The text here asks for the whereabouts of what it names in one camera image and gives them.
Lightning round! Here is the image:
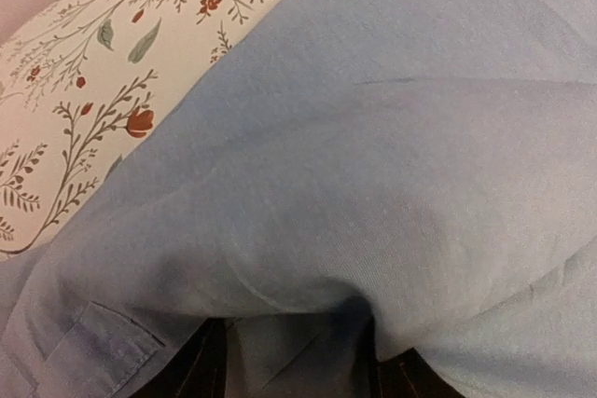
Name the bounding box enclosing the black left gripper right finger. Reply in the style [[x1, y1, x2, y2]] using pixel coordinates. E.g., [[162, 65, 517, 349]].
[[368, 349, 462, 398]]

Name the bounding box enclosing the floral white tablecloth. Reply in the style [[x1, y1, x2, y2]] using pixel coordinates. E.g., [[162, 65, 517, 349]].
[[0, 0, 597, 262]]

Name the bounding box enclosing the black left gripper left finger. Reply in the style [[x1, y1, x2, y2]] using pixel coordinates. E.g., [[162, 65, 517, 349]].
[[156, 319, 228, 398]]

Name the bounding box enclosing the light blue shirt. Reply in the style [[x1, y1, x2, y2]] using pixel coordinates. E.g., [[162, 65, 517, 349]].
[[1, 0, 596, 397]]

